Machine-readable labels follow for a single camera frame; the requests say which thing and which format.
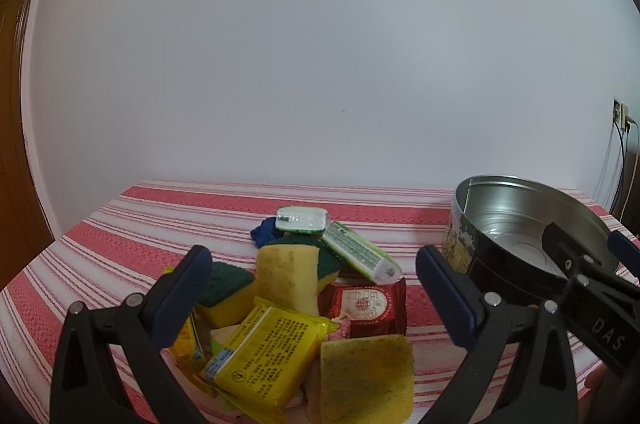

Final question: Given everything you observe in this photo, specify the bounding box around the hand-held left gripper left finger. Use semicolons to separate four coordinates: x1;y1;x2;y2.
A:
50;245;213;424

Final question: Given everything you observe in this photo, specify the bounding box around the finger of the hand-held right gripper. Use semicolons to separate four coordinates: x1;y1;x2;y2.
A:
608;230;640;280
542;222;616;283

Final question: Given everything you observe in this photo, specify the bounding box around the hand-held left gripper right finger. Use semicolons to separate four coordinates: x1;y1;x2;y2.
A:
416;245;581;424

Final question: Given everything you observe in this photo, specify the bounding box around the yellow sponge green scouring pad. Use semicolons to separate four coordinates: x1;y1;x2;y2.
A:
195;262;257;330

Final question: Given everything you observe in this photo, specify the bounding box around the red snack packet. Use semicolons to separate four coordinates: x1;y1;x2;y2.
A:
327;278;408;339

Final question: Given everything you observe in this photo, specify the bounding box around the round metal tin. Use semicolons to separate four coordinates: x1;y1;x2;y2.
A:
442;175;621;306

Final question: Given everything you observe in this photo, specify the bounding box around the long green white packet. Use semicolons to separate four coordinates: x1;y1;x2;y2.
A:
320;221;402;285

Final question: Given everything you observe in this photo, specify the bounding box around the yellow printed packet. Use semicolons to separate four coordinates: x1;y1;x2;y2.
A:
200;297;338;410

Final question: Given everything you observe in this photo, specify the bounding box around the speckled yellow sponge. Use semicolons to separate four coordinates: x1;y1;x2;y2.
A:
306;334;416;424

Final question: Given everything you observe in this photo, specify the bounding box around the small yellow packet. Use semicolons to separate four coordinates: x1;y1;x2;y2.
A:
162;266;206;362

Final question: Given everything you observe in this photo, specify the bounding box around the pale green packet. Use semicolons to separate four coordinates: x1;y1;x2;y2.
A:
209;323;241;355

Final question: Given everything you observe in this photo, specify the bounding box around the pink striped tablecloth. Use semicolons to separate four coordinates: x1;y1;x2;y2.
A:
0;180;640;424

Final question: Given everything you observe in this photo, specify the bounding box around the tall yellow green sponge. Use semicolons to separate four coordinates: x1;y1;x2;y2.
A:
256;238;342;317

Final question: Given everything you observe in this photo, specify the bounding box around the small green white packet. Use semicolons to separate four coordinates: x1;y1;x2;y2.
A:
276;206;332;235

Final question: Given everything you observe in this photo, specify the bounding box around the brown wooden door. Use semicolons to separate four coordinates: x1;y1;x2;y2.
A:
0;0;68;295

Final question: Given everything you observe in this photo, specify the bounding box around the black cable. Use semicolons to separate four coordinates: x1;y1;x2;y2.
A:
611;118;638;219

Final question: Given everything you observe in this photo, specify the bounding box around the white cable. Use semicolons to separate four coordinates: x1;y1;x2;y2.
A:
596;126;617;206

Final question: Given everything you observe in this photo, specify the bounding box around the white wall socket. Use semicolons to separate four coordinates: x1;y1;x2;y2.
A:
613;98;632;131

